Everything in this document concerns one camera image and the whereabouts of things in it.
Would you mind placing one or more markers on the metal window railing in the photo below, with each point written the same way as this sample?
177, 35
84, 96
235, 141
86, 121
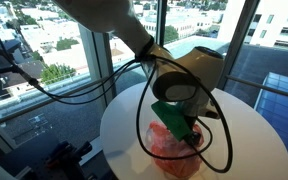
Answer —
70, 92

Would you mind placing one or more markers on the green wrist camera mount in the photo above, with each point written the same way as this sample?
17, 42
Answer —
175, 122

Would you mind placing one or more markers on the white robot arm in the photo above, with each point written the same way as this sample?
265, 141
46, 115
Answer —
186, 81

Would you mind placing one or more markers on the orange plastic bag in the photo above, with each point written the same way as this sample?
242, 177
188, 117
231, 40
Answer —
161, 142

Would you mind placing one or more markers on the black tripod equipment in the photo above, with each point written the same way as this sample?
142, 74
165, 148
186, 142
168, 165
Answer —
57, 161

